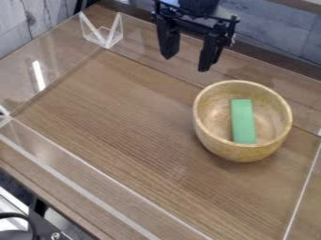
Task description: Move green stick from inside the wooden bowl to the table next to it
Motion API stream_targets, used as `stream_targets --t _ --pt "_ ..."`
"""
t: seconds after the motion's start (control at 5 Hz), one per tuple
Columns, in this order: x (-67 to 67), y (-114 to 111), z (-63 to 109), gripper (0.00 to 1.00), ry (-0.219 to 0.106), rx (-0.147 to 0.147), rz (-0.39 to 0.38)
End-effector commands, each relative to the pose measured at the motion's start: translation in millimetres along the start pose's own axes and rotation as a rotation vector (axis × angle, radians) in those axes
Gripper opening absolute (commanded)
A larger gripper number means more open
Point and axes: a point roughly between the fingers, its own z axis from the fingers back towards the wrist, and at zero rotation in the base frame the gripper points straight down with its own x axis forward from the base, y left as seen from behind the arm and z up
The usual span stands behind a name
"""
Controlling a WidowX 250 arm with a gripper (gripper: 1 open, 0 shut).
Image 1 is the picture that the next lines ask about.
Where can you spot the clear acrylic corner bracket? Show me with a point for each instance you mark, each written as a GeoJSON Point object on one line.
{"type": "Point", "coordinates": [101, 36]}

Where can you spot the wooden bowl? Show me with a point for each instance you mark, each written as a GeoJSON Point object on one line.
{"type": "Point", "coordinates": [211, 120]}

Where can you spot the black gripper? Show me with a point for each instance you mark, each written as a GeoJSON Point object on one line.
{"type": "Point", "coordinates": [200, 17]}

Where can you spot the green rectangular stick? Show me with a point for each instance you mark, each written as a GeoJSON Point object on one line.
{"type": "Point", "coordinates": [242, 121]}

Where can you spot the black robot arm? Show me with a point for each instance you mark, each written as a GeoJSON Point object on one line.
{"type": "Point", "coordinates": [200, 18]}

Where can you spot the black table leg clamp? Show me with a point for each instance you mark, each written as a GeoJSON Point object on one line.
{"type": "Point", "coordinates": [47, 231]}

